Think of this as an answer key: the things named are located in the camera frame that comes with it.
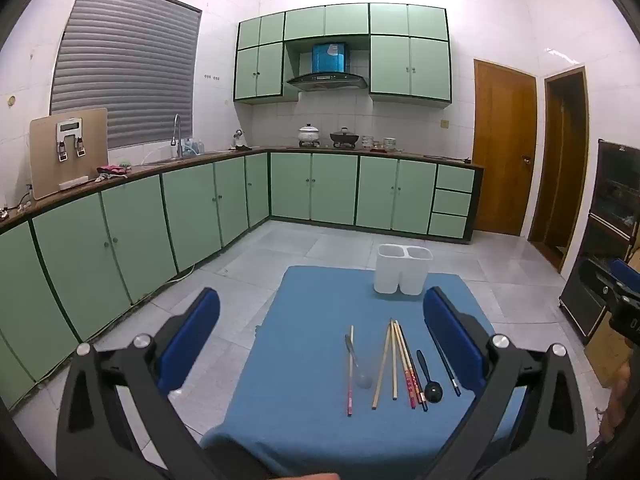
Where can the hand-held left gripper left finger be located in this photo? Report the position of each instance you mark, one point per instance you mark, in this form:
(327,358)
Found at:
(196,337)

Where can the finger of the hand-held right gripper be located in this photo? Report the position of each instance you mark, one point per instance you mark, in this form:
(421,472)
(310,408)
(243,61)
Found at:
(627,271)
(597,280)

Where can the plain wooden chopstick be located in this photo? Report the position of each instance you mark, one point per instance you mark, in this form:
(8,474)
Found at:
(381,370)
(394,370)

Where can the thin red-tipped wooden chopstick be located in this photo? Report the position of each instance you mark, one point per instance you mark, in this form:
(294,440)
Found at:
(349,401)

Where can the blue tablecloth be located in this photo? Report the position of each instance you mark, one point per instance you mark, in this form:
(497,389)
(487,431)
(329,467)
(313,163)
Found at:
(310,360)

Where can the green wall cabinet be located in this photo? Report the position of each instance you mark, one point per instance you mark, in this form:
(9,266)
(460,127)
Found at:
(410,60)
(260,70)
(325,21)

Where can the red cloth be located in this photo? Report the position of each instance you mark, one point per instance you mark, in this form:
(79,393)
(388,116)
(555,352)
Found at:
(112,170)

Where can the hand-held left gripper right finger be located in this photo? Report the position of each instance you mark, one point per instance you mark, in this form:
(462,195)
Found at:
(452,340)

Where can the white device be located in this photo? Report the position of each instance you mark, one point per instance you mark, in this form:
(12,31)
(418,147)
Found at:
(69,132)

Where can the cardboard box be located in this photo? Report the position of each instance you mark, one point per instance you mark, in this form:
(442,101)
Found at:
(607,355)

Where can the wooden doorway frame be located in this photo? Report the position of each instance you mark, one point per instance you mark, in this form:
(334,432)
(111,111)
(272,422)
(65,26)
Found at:
(582,160)

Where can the green base cabinets with drawers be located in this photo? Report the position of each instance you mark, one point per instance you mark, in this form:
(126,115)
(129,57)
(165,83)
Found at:
(375,190)

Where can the range hood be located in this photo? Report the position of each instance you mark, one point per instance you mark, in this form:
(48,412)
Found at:
(325,80)

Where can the black cabinet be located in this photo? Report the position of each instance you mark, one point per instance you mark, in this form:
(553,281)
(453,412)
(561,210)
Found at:
(607,200)

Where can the red-printed wooden chopstick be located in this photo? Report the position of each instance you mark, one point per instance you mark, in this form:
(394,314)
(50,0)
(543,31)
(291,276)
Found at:
(409,385)
(416,385)

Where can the white utensil holder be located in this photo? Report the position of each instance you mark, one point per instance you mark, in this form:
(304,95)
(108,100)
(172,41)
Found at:
(390,271)

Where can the wooden door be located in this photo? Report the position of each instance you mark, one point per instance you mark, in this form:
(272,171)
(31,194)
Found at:
(502,150)

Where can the metal spoon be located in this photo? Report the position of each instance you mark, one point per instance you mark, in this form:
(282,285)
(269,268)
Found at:
(364,379)

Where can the metal faucet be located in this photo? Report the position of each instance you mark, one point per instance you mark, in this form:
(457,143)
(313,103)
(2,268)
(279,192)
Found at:
(177,135)

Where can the grey window blind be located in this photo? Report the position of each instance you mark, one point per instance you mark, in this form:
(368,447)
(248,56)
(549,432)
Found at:
(125,60)

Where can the black chopstick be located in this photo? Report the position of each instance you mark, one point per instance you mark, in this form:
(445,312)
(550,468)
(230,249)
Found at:
(450,377)

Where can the black wok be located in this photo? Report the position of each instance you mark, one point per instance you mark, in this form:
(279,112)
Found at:
(344,137)

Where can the brown countertop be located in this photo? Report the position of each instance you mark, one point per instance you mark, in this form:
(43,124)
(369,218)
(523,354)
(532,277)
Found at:
(445,160)

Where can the white pot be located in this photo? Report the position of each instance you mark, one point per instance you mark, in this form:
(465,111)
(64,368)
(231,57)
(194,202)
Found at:
(308,135)

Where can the person's right forearm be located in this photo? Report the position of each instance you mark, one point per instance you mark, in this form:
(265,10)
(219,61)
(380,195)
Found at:
(616,405)

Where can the black spoon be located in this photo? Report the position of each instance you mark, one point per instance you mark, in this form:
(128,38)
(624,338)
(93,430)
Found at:
(433,392)

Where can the metal kettle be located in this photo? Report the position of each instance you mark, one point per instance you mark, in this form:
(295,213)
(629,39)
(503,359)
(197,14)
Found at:
(240,140)

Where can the wooden board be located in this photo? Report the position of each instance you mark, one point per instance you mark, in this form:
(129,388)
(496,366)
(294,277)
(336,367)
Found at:
(45,160)

